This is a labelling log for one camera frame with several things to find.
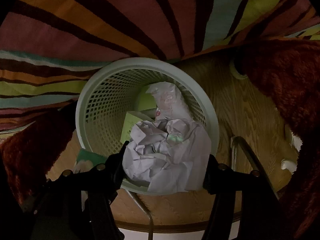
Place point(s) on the striped colourful bed sheet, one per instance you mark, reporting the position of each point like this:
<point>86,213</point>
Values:
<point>50,48</point>

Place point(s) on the red fluffy rug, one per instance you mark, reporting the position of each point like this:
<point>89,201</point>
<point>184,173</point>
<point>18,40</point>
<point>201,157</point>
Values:
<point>287,72</point>

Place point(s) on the white mesh waste basket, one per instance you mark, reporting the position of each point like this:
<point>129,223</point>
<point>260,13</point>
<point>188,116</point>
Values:
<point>111,93</point>

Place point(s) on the small paper ball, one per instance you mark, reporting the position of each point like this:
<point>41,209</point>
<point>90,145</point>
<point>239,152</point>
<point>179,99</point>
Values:
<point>167,156</point>

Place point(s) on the small tissue pack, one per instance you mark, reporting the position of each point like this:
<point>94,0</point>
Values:
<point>86,160</point>

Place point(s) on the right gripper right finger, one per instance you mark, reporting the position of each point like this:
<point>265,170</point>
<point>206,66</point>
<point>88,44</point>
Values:
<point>237,197</point>

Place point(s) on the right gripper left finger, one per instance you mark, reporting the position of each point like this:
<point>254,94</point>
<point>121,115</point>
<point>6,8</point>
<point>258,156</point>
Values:
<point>78,205</point>

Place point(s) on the green cube box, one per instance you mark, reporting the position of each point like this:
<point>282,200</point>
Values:
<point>145,101</point>

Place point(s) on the white plastic mailer bag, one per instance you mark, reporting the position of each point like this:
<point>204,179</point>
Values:
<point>170,102</point>

